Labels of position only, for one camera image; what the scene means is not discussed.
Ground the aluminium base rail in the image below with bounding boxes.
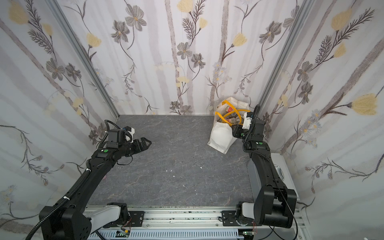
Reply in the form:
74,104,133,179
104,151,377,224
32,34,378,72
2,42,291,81
80,205,304,232

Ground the white canvas tote bag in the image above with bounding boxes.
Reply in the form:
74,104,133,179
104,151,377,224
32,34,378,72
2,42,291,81
208,97,250,154

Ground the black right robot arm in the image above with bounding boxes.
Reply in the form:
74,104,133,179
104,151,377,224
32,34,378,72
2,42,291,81
233,105,297,229

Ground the silver metal case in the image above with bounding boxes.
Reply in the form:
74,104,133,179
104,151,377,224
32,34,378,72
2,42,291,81
247,153,300,201

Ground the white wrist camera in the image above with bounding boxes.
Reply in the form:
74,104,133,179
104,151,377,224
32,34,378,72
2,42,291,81
123,126,135,143
242,117,252,130

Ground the white slotted cable duct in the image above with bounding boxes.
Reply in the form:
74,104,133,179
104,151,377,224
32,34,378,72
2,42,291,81
99,229,244,240

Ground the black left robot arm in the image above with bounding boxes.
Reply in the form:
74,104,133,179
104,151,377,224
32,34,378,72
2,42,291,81
26,120,152,240

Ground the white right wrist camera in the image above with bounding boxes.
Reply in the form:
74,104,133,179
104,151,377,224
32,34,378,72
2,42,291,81
242,117,252,130

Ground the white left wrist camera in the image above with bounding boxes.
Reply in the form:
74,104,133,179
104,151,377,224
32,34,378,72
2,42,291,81
123,126,135,143

